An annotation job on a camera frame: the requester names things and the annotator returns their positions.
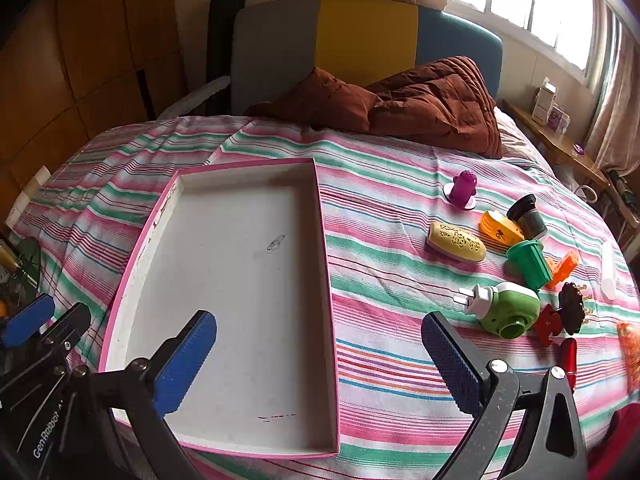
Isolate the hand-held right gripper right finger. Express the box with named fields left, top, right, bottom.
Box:
left=421, top=311, right=588, bottom=480

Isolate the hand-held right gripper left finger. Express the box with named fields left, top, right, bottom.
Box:
left=87, top=310, right=218, bottom=480

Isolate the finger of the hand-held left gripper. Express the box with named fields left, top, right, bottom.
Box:
left=0, top=293, right=56, bottom=348
left=30, top=302, right=92, bottom=361

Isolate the green plug night light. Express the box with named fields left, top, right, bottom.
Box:
left=457, top=281, right=541, bottom=337

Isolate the red block toy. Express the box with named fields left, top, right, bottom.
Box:
left=532, top=302, right=563, bottom=346

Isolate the pink-edged white cardboard box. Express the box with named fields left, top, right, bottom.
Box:
left=97, top=157, right=341, bottom=461

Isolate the red metallic cylinder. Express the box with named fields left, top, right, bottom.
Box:
left=557, top=338, right=578, bottom=393

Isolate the yellow oval toy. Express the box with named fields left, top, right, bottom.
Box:
left=426, top=221, right=487, bottom=263

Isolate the green cup toy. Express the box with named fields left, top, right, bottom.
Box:
left=505, top=239, right=553, bottom=292

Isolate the dark brown flower toy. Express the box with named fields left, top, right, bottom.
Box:
left=556, top=281, right=593, bottom=336

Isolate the orange craft punch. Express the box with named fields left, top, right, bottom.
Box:
left=478, top=211, right=525, bottom=247

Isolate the small orange block toy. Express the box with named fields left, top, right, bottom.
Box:
left=545, top=250, right=581, bottom=289

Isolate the dark grey cup toy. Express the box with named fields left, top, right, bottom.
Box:
left=506, top=194, right=549, bottom=241

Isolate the purple dotted toy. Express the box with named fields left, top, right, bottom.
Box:
left=443, top=170, right=478, bottom=209

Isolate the dark bottle gold neck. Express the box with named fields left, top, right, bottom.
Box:
left=0, top=237, right=18, bottom=281

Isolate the white plastic item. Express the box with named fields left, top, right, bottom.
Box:
left=15, top=164, right=51, bottom=221

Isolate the orange plastic item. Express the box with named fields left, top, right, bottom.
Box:
left=616, top=321, right=640, bottom=388

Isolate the red cloth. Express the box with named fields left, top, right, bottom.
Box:
left=587, top=402, right=640, bottom=480

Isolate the white tube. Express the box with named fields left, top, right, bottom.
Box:
left=600, top=242, right=621, bottom=301

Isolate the white pillow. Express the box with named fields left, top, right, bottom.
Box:
left=492, top=107, right=546, bottom=166

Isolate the wooden bedside table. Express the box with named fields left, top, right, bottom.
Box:
left=502, top=99, right=640, bottom=261

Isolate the brown quilt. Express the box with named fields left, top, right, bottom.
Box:
left=245, top=55, right=503, bottom=160

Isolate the wooden wardrobe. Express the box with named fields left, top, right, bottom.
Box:
left=0, top=0, right=188, bottom=226

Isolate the purple printed box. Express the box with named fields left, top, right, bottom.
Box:
left=547, top=105, right=571, bottom=133

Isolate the white carton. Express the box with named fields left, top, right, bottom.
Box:
left=531, top=77, right=558, bottom=126

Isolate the grey yellow blue headboard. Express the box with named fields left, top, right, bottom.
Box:
left=231, top=0, right=503, bottom=116

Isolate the white curved rail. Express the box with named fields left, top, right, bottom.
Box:
left=157, top=76, right=231, bottom=120

